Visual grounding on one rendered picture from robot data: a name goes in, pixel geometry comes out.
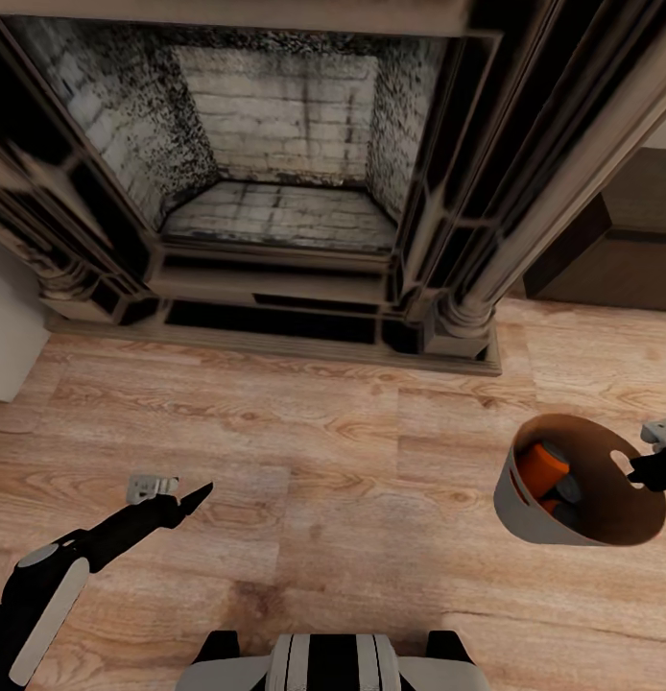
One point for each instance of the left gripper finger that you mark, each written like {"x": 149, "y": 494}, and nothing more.
{"x": 190, "y": 502}

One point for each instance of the wood fireplace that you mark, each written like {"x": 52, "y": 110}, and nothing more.
{"x": 350, "y": 180}

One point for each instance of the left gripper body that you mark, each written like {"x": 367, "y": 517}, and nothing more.
{"x": 137, "y": 521}

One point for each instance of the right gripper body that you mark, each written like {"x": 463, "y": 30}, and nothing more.
{"x": 652, "y": 470}

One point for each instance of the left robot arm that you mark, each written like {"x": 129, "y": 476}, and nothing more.
{"x": 46, "y": 584}

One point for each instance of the trash can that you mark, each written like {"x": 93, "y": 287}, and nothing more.
{"x": 614, "y": 512}

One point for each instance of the robot trunk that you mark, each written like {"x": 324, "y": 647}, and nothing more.
{"x": 332, "y": 662}

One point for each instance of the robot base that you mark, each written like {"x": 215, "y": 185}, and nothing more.
{"x": 445, "y": 668}

